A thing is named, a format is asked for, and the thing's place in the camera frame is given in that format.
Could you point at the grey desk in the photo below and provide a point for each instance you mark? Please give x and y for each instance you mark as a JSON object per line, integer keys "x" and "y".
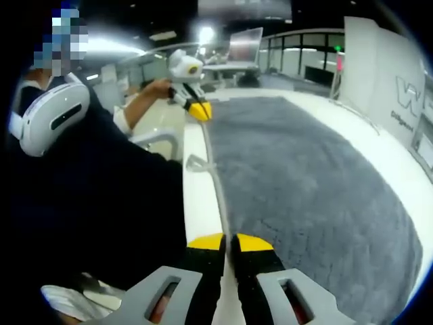
{"x": 230, "y": 67}

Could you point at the person's light striped shorts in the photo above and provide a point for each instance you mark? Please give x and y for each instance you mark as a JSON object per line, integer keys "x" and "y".
{"x": 74, "y": 301}

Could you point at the black rounded object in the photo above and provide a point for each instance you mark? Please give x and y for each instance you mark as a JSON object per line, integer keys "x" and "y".
{"x": 249, "y": 80}

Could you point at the person's left hand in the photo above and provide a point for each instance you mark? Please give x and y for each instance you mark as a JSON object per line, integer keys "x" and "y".
{"x": 160, "y": 89}

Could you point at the bright ceiling lamp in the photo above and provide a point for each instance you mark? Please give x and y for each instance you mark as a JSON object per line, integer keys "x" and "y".
{"x": 206, "y": 35}

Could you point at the green exit sign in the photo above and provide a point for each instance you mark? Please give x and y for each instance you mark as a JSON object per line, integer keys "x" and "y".
{"x": 337, "y": 48}

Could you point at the hanging dark screen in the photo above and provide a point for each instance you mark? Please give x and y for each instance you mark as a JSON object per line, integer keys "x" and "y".
{"x": 243, "y": 8}

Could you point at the standing display screen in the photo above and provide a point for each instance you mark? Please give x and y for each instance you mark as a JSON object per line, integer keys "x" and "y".
{"x": 245, "y": 45}

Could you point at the grey fluffy towel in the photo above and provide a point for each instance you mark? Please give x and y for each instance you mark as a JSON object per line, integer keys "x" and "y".
{"x": 304, "y": 189}

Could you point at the black monitor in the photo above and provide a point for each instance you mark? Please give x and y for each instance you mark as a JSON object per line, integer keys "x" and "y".
{"x": 315, "y": 71}

